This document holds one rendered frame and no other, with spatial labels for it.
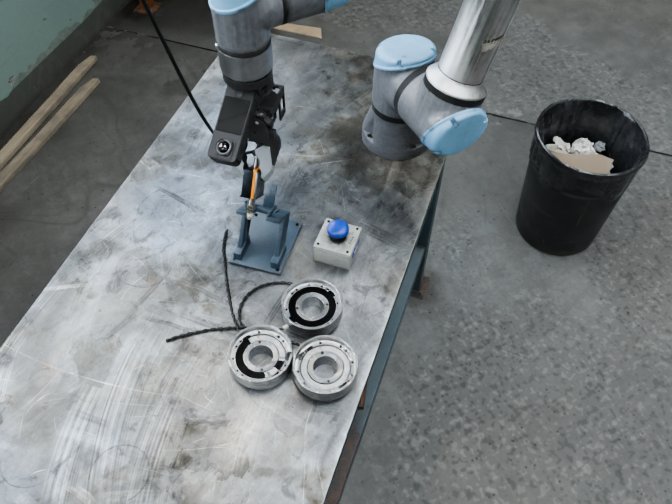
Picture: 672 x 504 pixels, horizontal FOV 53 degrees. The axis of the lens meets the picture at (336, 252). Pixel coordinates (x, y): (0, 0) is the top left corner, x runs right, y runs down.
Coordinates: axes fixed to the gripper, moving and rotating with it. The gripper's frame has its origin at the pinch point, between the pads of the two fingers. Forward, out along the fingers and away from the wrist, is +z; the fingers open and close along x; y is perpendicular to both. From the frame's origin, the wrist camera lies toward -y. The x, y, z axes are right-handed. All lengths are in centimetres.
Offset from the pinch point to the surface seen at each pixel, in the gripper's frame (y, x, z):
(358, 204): 15.9, -14.1, 19.7
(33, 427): -43, 22, 20
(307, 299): -9.9, -11.9, 17.4
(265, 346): -20.8, -8.2, 17.0
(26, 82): 101, 142, 91
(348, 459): -14, -22, 76
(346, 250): 0.8, -15.9, 15.2
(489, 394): 25, -54, 100
